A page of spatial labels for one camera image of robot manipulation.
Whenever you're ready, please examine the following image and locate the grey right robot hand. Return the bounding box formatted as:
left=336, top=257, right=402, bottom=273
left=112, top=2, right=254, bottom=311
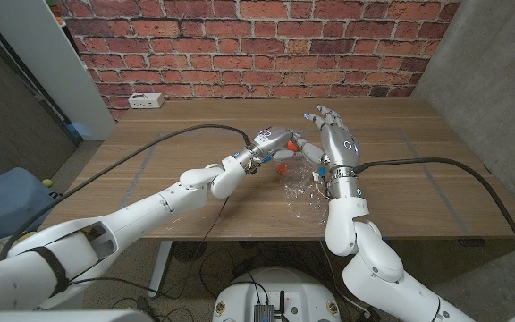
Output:
left=300, top=105, right=364, bottom=200

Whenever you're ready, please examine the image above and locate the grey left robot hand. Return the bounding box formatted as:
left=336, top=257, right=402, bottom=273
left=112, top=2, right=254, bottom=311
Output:
left=233, top=125, right=311, bottom=175

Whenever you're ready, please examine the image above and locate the clear plastic wrap sheet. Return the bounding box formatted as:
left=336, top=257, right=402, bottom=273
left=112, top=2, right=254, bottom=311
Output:
left=279, top=156, right=334, bottom=225

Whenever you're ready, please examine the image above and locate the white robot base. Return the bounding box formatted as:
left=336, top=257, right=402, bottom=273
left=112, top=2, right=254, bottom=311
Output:
left=212, top=267, right=342, bottom=322

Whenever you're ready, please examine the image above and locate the red brick print backdrop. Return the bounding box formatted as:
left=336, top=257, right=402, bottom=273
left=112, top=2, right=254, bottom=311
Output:
left=55, top=0, right=462, bottom=122

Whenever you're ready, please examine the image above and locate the white power strip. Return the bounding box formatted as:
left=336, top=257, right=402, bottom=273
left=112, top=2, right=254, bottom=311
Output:
left=128, top=92, right=165, bottom=110

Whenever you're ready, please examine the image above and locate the black round floor fan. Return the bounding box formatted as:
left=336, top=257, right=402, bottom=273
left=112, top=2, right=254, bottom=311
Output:
left=171, top=241, right=208, bottom=263

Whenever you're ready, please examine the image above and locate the grey electronics box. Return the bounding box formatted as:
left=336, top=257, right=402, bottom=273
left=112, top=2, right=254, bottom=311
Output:
left=252, top=303, right=277, bottom=322

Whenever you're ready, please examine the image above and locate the white table leg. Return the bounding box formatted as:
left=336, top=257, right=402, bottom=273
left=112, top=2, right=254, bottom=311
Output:
left=148, top=240, right=173, bottom=298

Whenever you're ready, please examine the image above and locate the white partition panel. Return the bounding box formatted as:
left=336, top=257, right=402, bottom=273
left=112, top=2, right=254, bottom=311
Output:
left=0, top=0, right=116, bottom=141

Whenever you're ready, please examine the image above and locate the blue plastic bin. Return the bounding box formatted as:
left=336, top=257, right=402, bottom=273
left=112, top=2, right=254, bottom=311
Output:
left=0, top=167, right=60, bottom=242

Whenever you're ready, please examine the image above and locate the white robot torso edge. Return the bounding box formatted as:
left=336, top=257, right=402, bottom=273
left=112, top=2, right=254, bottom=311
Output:
left=0, top=308, right=156, bottom=322

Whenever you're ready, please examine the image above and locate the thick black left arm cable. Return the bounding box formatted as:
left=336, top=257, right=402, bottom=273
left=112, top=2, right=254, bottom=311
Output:
left=0, top=123, right=253, bottom=261

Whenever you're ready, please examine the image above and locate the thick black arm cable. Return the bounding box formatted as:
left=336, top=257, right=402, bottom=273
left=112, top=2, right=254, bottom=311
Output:
left=354, top=157, right=515, bottom=278
left=0, top=123, right=253, bottom=261

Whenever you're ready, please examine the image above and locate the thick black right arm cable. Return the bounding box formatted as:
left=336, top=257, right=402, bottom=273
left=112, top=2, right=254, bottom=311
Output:
left=354, top=157, right=515, bottom=278

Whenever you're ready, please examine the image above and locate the thin black left wrist cable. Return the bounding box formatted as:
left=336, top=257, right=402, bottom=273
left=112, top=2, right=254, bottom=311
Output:
left=167, top=196, right=231, bottom=299

